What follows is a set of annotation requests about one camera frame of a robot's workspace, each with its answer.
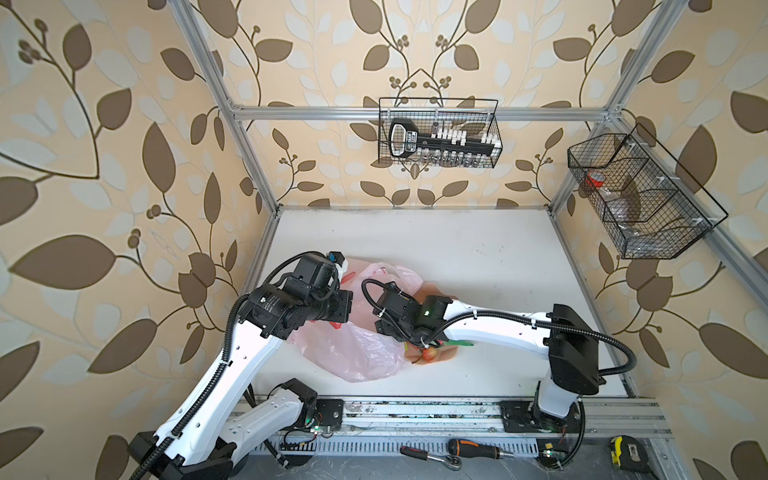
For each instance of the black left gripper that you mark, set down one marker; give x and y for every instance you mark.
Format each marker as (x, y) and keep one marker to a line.
(345, 298)

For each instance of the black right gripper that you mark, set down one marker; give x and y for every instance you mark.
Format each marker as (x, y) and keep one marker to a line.
(386, 330)

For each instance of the pink plastic bag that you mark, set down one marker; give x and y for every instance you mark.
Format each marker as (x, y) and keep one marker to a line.
(354, 351)

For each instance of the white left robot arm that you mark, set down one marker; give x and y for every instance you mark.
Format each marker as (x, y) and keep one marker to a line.
(205, 438)

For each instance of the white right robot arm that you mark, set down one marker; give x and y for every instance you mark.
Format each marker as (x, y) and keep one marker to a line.
(579, 358)

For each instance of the peach wavy fruit plate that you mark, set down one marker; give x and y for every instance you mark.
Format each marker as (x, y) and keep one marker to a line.
(428, 289)

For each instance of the red green dragon fruit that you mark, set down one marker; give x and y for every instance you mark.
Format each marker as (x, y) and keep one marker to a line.
(453, 343)

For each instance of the orange black screwdriver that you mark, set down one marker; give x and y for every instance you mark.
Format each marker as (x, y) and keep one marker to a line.
(469, 449)

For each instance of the black socket set holder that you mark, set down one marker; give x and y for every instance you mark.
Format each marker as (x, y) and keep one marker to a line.
(405, 139)

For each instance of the yellow black tape measure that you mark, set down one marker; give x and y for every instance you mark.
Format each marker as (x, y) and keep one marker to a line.
(629, 454)

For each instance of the red handled ratchet wrench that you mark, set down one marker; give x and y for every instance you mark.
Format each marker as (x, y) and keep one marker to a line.
(451, 462)

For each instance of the back wire basket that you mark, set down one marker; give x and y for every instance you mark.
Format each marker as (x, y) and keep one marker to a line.
(473, 115)

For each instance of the wire basket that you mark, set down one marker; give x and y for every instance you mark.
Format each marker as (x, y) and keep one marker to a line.
(473, 115)
(652, 206)

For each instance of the right wire basket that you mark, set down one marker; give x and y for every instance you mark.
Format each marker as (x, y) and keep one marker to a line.
(652, 206)

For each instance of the aluminium frame post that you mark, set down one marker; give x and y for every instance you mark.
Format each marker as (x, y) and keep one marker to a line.
(185, 18)

